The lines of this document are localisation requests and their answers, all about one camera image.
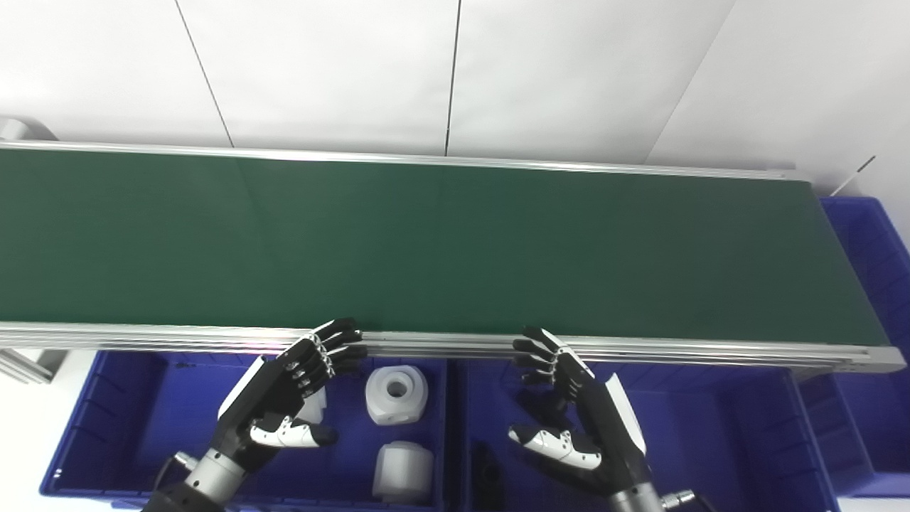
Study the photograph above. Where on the aluminium conveyor leg frame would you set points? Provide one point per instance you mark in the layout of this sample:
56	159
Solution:
28	364

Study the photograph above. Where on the black plastic part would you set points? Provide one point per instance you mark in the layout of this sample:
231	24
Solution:
487	476

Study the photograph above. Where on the grey conveyor motor housing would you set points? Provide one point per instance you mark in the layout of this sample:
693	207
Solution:
21	130

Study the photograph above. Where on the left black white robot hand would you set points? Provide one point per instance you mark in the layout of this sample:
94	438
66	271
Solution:
259	405

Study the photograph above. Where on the thin metal rod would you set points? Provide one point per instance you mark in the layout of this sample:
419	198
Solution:
853	176

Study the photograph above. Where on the blue plastic bin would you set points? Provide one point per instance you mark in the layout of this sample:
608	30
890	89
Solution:
128	427
874	284
725	441

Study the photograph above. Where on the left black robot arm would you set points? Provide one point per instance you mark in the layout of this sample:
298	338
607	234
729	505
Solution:
210	480

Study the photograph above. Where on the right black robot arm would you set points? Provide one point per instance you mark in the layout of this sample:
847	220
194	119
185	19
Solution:
636	500

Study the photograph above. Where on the white plastic part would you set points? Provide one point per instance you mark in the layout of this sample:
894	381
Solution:
315	409
416	398
403	473

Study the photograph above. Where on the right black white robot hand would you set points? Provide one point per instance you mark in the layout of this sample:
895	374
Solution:
611	441

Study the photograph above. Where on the green conveyor belt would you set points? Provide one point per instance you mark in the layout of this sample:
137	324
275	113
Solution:
426	249

